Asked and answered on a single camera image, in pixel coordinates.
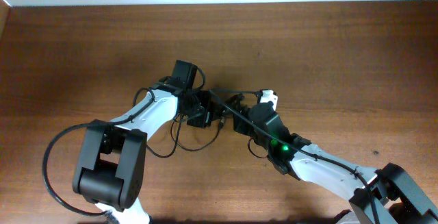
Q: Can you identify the black USB cable long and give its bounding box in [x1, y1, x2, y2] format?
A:
[146, 118, 227, 159]

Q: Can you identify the right camera cable black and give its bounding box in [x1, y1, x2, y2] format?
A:
[209, 88, 383, 223]

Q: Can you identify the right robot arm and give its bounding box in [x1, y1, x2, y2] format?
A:
[224, 95, 437, 223]

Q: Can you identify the camera cable black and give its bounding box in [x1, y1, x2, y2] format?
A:
[42, 89, 178, 217]
[209, 88, 383, 223]

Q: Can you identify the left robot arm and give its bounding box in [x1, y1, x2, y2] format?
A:
[73, 60, 206, 223]

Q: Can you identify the left camera cable black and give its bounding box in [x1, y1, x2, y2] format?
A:
[42, 89, 178, 217]

